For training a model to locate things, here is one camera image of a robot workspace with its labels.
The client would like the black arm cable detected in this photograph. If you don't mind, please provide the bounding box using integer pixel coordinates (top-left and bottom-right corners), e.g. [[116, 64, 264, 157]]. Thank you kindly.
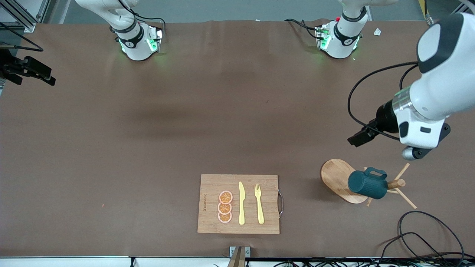
[[347, 61, 422, 142], [0, 22, 44, 52]]

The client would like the bamboo cutting board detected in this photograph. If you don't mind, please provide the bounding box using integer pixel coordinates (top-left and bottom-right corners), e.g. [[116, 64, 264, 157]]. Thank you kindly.
[[197, 174, 280, 235]]

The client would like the yellow plastic fork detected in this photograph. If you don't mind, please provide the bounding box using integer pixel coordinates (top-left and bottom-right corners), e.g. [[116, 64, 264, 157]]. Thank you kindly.
[[254, 184, 265, 225]]

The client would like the wooden mug rack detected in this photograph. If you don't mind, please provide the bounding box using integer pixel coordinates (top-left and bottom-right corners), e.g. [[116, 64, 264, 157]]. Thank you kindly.
[[321, 159, 417, 209]]

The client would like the black left base cable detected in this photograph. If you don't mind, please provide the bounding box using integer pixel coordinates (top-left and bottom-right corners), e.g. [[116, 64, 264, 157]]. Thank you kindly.
[[284, 19, 320, 40]]

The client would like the black looped cable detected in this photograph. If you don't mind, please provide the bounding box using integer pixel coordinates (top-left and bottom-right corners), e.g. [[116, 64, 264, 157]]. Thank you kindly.
[[398, 211, 465, 257], [379, 232, 464, 260]]

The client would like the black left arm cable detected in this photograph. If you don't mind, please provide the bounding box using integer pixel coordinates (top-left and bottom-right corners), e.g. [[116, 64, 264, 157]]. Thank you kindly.
[[347, 61, 422, 142]]

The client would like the dark green ribbed cup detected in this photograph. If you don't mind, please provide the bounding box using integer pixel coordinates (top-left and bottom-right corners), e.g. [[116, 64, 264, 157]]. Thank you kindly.
[[347, 167, 389, 200]]

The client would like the black right base cable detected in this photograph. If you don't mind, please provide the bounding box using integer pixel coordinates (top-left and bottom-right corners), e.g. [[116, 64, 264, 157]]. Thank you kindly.
[[134, 13, 166, 29]]

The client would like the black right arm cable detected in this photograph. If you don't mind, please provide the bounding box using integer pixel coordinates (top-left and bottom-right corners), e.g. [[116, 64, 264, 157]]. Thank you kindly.
[[0, 22, 44, 52]]

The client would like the black base cable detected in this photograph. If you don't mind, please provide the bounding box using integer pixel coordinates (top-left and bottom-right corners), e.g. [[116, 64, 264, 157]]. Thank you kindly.
[[134, 13, 166, 29], [284, 19, 320, 40]]

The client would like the metal table edge bracket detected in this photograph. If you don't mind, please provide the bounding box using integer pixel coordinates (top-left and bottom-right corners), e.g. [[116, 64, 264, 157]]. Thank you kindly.
[[227, 246, 251, 267]]

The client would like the yellow plastic knife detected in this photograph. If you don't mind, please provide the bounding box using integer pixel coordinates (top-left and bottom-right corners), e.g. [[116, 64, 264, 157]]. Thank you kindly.
[[238, 181, 246, 225]]

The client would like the white table edge rail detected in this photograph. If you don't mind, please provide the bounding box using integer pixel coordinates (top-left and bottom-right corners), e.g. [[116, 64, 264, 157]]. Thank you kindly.
[[0, 256, 230, 267]]

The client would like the aluminium frame profile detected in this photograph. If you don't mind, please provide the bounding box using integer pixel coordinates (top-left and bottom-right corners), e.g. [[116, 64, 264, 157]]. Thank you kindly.
[[0, 0, 50, 33]]

